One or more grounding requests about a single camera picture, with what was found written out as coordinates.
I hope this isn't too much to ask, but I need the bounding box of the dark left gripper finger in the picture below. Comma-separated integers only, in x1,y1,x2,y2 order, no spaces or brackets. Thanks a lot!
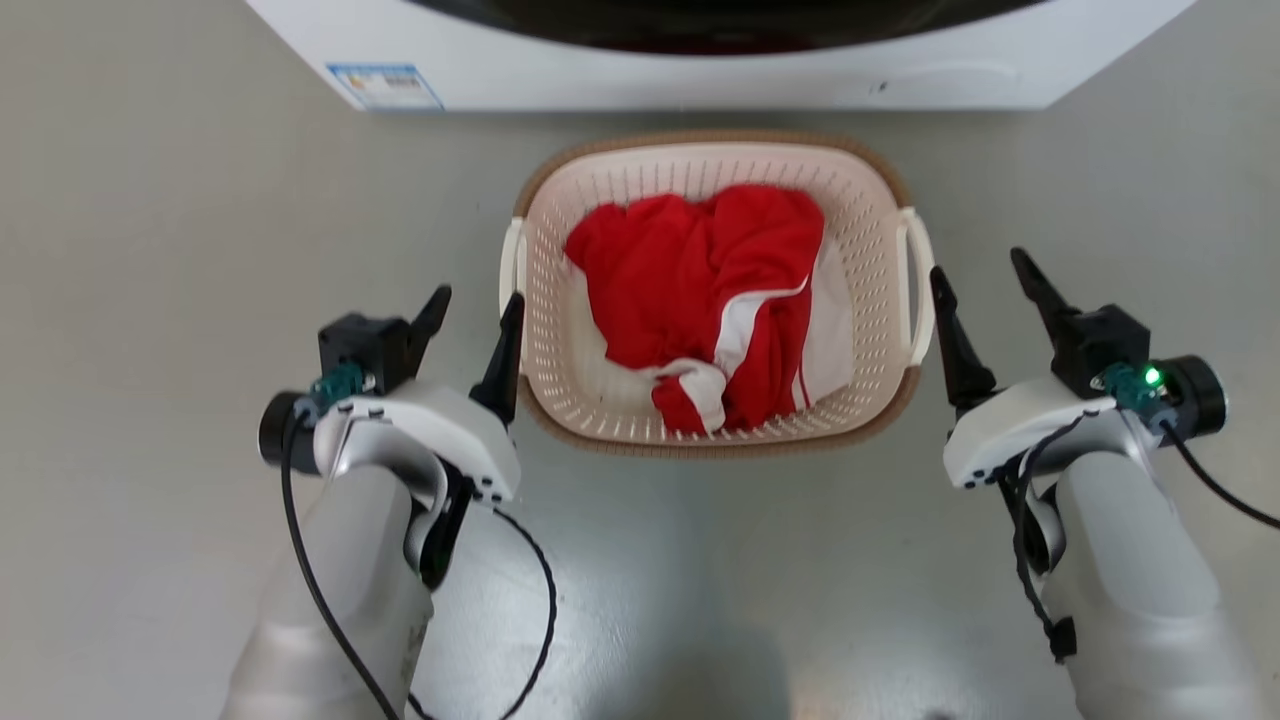
318,284,453,397
469,291,526,427

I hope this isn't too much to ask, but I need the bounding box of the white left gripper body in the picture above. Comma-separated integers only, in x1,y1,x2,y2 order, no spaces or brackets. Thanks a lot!
258,374,522,505

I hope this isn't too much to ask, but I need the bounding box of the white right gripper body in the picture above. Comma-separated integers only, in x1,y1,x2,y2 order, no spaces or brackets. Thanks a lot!
942,355,1229,490

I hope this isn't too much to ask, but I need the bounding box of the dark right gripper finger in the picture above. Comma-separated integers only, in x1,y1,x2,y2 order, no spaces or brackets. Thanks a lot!
1009,247,1153,401
929,265,999,417

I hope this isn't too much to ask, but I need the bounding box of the cream plastic laundry basket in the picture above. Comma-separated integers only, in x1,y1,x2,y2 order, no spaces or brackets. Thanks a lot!
498,130,937,460

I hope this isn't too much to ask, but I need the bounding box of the red and white garment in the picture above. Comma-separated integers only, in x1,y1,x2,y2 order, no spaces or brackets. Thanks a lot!
564,184,855,436

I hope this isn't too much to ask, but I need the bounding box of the blue energy label sticker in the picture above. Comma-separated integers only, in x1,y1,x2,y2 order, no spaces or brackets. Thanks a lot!
326,64,445,112

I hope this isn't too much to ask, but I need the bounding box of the white washing machine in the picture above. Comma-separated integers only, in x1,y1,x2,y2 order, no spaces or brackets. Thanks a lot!
245,0,1198,113

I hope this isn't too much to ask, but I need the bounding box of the dark washing machine door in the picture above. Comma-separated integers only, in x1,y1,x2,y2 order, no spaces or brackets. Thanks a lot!
408,0,1049,56

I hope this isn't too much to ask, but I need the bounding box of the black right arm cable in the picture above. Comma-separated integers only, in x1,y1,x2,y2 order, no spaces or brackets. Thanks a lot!
1005,415,1280,663

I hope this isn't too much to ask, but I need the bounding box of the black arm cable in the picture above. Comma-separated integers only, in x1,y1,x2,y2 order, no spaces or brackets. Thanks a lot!
1005,415,1280,663
280,400,558,720

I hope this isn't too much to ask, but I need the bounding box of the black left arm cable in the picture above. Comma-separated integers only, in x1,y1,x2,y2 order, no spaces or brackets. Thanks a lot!
280,400,558,720

